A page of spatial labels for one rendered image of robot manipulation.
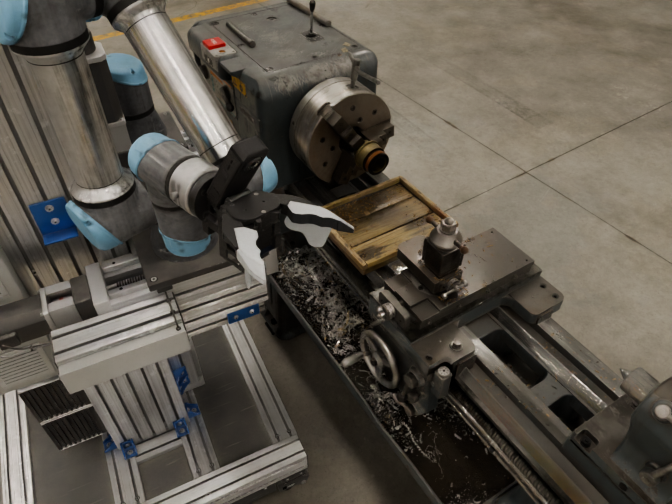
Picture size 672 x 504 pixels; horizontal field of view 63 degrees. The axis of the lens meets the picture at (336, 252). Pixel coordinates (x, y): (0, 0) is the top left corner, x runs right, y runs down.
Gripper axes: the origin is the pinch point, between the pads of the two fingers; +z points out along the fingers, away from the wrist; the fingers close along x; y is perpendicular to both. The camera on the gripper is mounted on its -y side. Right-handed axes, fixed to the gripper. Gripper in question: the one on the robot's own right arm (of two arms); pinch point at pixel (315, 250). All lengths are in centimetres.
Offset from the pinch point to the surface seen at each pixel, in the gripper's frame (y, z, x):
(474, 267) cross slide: 51, -9, -77
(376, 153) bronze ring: 36, -51, -82
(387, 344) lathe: 69, -17, -52
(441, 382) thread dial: 65, 2, -49
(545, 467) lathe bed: 68, 31, -48
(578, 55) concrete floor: 97, -120, -456
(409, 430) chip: 97, -5, -54
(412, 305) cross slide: 54, -14, -55
